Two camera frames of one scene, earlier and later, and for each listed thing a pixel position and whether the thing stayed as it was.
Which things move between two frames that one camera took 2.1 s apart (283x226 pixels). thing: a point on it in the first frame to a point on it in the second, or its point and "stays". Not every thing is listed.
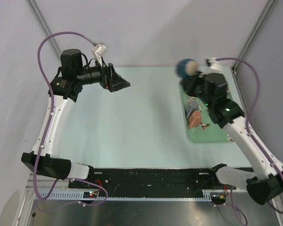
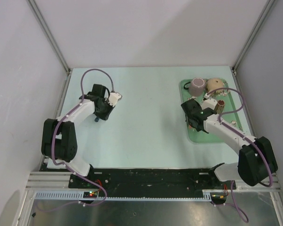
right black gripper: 187,84 to 204,131
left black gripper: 110,80 to 105,116
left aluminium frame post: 35,8 stays
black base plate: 150,179 stays
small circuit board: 90,194 stays
